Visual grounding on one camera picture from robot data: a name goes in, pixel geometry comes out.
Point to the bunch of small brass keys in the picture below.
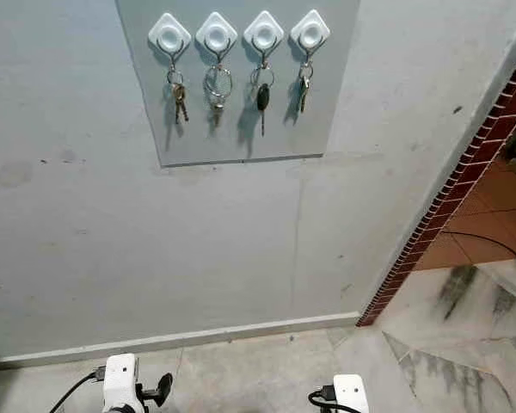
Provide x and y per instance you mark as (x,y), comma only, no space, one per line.
(179,96)

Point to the bunch of silver keys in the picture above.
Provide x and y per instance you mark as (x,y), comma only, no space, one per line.
(304,86)

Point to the grey wall key board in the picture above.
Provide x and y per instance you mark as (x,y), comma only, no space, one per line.
(206,142)

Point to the white diamond wall hook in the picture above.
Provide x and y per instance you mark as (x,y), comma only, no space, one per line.
(170,37)
(217,36)
(264,34)
(310,34)

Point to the white skirting board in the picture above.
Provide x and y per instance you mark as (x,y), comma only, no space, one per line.
(189,336)

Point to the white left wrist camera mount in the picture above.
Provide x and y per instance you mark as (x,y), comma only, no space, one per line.
(122,383)

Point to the black head car key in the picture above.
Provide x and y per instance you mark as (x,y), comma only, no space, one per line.
(263,96)

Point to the dark red tile wall edging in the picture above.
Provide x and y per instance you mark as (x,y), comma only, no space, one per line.
(450,194)

